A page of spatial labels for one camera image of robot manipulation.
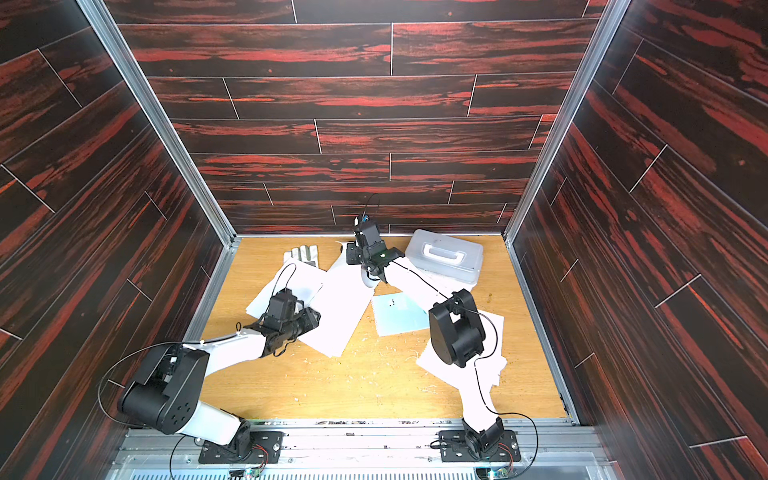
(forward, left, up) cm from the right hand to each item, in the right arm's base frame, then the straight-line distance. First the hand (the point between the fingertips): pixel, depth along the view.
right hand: (360, 244), depth 95 cm
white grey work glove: (+9, +23, -16) cm, 30 cm away
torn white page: (-11, +6, -17) cm, 21 cm away
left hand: (-19, +12, -14) cm, 27 cm away
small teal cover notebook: (-14, -13, -18) cm, 26 cm away
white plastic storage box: (+1, -29, -5) cm, 30 cm away
